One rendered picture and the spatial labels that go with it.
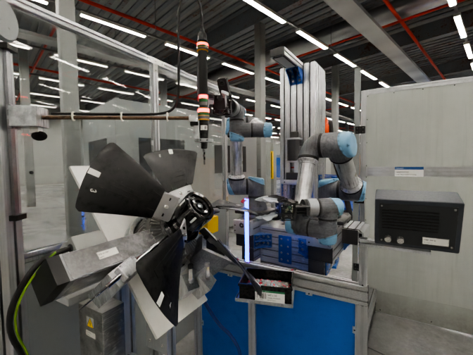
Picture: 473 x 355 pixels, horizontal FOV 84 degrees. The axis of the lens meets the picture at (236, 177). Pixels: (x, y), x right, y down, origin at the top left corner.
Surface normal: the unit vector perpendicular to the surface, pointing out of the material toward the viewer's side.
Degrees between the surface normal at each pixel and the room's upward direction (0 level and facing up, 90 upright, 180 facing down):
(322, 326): 90
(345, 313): 90
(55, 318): 90
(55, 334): 90
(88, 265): 50
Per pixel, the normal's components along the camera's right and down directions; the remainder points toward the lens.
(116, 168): 0.60, -0.22
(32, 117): 0.09, 0.05
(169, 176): -0.04, -0.62
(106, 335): 0.87, 0.02
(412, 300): -0.50, 0.05
